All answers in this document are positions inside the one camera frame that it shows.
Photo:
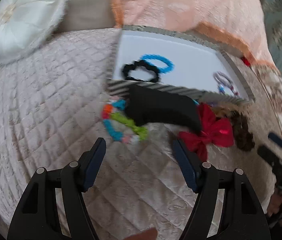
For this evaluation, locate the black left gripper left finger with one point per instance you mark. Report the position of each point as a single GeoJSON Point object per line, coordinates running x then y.
{"type": "Point", "coordinates": [36, 215]}

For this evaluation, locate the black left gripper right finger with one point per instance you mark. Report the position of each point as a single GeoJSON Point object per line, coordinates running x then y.
{"type": "Point", "coordinates": [242, 215]}

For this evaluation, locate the dark brown scrunchie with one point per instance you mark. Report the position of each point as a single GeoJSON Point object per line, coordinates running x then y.
{"type": "Point", "coordinates": [243, 138]}

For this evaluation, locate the red satin bow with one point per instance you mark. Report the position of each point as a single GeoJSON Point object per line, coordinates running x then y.
{"type": "Point", "coordinates": [216, 131]}

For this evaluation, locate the black velvet scrunchie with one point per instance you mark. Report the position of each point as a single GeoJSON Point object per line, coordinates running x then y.
{"type": "Point", "coordinates": [141, 71]}

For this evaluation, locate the person's left hand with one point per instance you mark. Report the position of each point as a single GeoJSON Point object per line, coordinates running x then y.
{"type": "Point", "coordinates": [150, 234]}

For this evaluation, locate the small red object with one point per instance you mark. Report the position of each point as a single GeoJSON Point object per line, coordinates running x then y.
{"type": "Point", "coordinates": [245, 61]}

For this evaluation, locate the quilted beige bedspread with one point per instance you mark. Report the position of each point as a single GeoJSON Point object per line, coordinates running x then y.
{"type": "Point", "coordinates": [50, 105]}

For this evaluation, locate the black velvet pouch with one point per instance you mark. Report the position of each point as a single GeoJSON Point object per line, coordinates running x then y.
{"type": "Point", "coordinates": [145, 105]}

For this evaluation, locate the striped black white box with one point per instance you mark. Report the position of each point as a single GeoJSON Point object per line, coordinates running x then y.
{"type": "Point", "coordinates": [191, 65]}

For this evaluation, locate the peach fringed blanket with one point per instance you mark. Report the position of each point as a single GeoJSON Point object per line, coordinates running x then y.
{"type": "Point", "coordinates": [237, 23]}

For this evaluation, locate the round white satin cushion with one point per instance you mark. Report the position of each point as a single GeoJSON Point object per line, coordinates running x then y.
{"type": "Point", "coordinates": [26, 24]}

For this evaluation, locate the beige upholstered headboard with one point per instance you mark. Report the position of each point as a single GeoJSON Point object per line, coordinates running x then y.
{"type": "Point", "coordinates": [86, 14]}

